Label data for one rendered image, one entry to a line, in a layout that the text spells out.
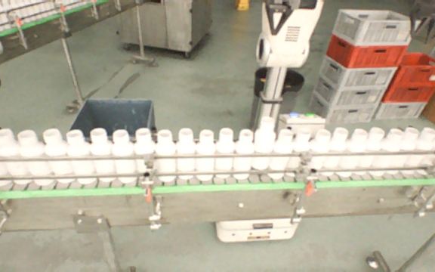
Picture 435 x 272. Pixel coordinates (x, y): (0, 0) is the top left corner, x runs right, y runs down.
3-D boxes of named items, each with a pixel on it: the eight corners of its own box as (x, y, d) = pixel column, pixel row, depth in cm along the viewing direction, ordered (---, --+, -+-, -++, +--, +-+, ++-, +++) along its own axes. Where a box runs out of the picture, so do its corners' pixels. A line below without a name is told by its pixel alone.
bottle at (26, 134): (53, 186, 76) (33, 140, 66) (31, 187, 75) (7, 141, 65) (61, 171, 81) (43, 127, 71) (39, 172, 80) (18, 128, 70)
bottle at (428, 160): (408, 168, 93) (435, 131, 83) (412, 161, 96) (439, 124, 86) (427, 178, 90) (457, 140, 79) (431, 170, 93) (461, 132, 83)
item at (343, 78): (337, 90, 270) (346, 69, 256) (317, 73, 301) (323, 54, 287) (388, 87, 283) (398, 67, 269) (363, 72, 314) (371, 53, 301)
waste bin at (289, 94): (249, 146, 258) (260, 87, 219) (241, 121, 294) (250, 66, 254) (294, 146, 264) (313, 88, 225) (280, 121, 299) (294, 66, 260)
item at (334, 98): (330, 108, 284) (337, 89, 270) (311, 91, 315) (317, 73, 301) (378, 106, 296) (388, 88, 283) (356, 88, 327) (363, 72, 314)
